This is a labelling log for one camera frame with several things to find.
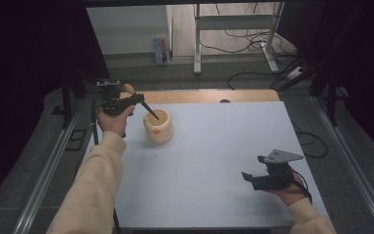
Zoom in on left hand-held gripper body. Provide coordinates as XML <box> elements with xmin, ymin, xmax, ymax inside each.
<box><xmin>95</xmin><ymin>78</ymin><xmax>136</xmax><ymax>117</ymax></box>

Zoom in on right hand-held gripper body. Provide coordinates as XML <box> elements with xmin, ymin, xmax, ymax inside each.
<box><xmin>250</xmin><ymin>148</ymin><xmax>305</xmax><ymax>191</ymax></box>

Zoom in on makeup brush with gold ferrule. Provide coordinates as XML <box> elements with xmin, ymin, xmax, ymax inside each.
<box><xmin>123</xmin><ymin>83</ymin><xmax>161</xmax><ymax>121</ymax></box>

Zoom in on cream ribbed brush holder cup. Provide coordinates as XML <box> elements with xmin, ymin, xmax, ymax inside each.
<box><xmin>142</xmin><ymin>108</ymin><xmax>174</xmax><ymax>146</ymax></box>

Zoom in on person's left hand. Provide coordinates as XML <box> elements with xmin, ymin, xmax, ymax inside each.
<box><xmin>96</xmin><ymin>104</ymin><xmax>137</xmax><ymax>137</ymax></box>

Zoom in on person's right hand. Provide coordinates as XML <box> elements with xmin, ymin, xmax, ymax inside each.
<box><xmin>265</xmin><ymin>169</ymin><xmax>307</xmax><ymax>207</ymax></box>

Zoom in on black metal stand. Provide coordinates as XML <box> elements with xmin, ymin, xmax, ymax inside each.
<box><xmin>325</xmin><ymin>73</ymin><xmax>339</xmax><ymax>128</ymax></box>
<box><xmin>60</xmin><ymin>75</ymin><xmax>88</xmax><ymax>130</ymax></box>

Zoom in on white power strip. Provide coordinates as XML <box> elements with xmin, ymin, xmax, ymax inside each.
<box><xmin>284</xmin><ymin>65</ymin><xmax>304</xmax><ymax>81</ymax></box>

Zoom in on dark curtain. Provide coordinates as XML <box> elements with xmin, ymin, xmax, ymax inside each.
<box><xmin>276</xmin><ymin>0</ymin><xmax>374</xmax><ymax>165</ymax></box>
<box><xmin>0</xmin><ymin>0</ymin><xmax>111</xmax><ymax>214</ymax></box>

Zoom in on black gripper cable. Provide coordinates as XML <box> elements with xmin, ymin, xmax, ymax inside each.
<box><xmin>290</xmin><ymin>169</ymin><xmax>314</xmax><ymax>206</ymax></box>

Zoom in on black looped floor cable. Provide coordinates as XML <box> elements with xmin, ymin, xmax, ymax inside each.
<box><xmin>292</xmin><ymin>129</ymin><xmax>329</xmax><ymax>160</ymax></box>

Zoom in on white metal stand frame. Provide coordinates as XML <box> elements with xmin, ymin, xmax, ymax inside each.
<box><xmin>192</xmin><ymin>2</ymin><xmax>285</xmax><ymax>76</ymax></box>

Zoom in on aluminium floor rail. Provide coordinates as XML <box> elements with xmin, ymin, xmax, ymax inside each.
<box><xmin>309</xmin><ymin>95</ymin><xmax>374</xmax><ymax>234</ymax></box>
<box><xmin>12</xmin><ymin>97</ymin><xmax>86</xmax><ymax>234</ymax></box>

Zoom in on tangled black floor cables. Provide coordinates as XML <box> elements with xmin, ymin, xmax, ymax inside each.
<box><xmin>199</xmin><ymin>2</ymin><xmax>299</xmax><ymax>91</ymax></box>

